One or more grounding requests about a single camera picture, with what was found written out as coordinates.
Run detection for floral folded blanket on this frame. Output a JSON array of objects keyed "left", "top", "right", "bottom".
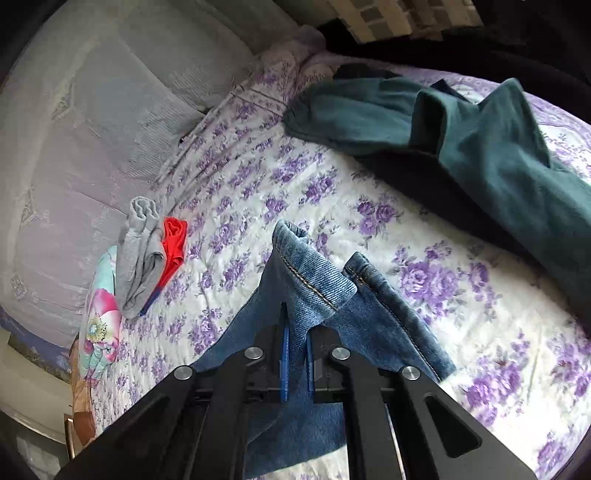
[{"left": 78, "top": 245, "right": 122, "bottom": 384}]

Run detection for blue denim jeans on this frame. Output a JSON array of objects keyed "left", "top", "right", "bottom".
[{"left": 193, "top": 220, "right": 456, "bottom": 478}]

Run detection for grey folded sweatpants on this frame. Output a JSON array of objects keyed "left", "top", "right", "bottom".
[{"left": 115, "top": 196, "right": 166, "bottom": 319}]

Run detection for red and blue folded garment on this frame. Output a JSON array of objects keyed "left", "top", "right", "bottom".
[{"left": 139, "top": 217, "right": 187, "bottom": 316}]

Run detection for dark green fleece garment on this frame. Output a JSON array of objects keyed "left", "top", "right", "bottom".
[{"left": 283, "top": 65, "right": 590, "bottom": 323}]

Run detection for lilac lace pillow cover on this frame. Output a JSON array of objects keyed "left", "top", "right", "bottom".
[{"left": 1, "top": 1, "right": 297, "bottom": 347}]

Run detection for brown wooden bed frame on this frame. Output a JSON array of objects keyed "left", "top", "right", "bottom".
[{"left": 69, "top": 337, "right": 96, "bottom": 448}]

